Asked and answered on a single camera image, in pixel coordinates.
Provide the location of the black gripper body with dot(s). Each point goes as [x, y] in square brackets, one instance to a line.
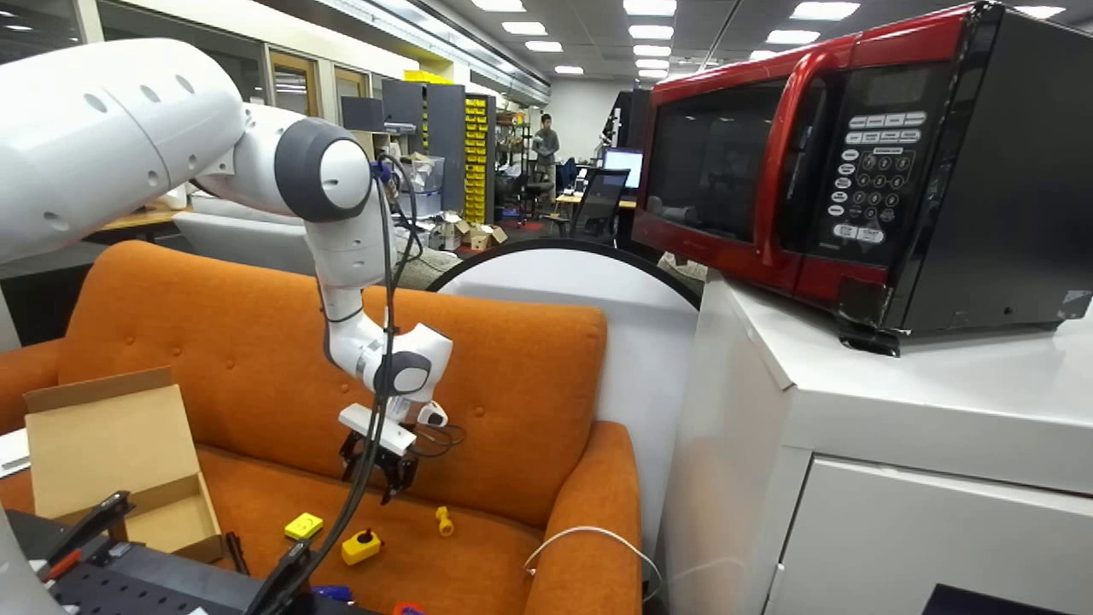
[379, 457]

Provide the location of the yellow and black tape measure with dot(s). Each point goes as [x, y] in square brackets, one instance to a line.
[361, 547]

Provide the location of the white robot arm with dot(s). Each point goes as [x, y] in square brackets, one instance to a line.
[104, 138]

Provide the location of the open cardboard box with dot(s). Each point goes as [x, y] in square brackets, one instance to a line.
[104, 445]

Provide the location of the yellow toy dumbbell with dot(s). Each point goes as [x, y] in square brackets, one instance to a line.
[441, 520]

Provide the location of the yellow smiley square block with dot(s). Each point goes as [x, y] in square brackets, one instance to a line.
[306, 528]

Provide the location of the blue toy knife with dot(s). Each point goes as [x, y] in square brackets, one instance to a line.
[331, 596]

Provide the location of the orange fabric sofa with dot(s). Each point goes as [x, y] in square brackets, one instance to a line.
[225, 329]

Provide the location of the black mounting platform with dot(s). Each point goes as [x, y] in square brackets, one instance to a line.
[147, 584]

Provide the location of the white round panel black rim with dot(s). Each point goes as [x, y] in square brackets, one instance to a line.
[636, 343]

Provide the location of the yellow and black storage cabinet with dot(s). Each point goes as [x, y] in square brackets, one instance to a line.
[454, 148]

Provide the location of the person in background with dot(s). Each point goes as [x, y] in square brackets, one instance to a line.
[549, 138]

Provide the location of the laptop with lit screen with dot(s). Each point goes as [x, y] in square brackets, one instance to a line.
[623, 168]

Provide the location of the ceiling light panel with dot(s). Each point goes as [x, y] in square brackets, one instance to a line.
[525, 27]
[649, 8]
[649, 33]
[501, 4]
[824, 12]

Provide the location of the white cabinet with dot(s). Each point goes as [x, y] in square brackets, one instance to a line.
[910, 397]

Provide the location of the red and black microwave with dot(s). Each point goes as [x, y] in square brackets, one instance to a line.
[969, 228]

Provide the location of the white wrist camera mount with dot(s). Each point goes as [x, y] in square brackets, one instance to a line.
[377, 428]

